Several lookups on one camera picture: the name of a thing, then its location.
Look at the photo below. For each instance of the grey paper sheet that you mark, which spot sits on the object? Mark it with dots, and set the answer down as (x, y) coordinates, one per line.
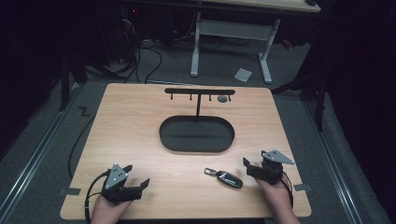
(243, 75)

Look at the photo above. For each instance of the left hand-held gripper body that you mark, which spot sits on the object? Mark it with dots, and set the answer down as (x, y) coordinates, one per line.
(115, 179)

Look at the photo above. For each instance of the white metal desk frame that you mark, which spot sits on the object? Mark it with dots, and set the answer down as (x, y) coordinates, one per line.
(233, 29)

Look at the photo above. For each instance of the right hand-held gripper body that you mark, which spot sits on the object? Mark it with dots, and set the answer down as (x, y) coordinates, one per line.
(270, 169)

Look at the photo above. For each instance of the metal floor rail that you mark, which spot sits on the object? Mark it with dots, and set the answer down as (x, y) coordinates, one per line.
(34, 158)
(334, 161)

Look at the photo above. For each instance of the person's left hand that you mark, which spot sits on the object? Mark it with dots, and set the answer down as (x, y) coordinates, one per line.
(107, 213)

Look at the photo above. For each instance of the grey tape strip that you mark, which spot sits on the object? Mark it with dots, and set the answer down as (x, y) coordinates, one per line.
(71, 191)
(302, 187)

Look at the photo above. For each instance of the grey round table grommet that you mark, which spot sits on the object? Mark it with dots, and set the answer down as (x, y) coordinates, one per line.
(222, 99)

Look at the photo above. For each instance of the person's right hand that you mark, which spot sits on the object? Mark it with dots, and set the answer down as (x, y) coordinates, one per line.
(278, 199)

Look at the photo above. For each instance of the black key holder stand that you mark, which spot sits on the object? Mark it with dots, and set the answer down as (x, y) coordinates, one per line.
(196, 133)

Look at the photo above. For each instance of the black car key fob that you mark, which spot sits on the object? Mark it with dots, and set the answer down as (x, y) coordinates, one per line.
(229, 179)

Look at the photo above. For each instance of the black metal stand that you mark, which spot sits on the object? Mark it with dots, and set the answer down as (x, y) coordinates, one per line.
(65, 84)
(319, 93)

